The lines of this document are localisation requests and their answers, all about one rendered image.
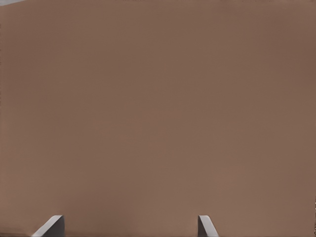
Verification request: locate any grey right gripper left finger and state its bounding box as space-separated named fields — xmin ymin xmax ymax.
xmin=31 ymin=215 xmax=66 ymax=237

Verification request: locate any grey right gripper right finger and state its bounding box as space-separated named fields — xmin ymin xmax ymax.
xmin=197 ymin=214 xmax=219 ymax=237

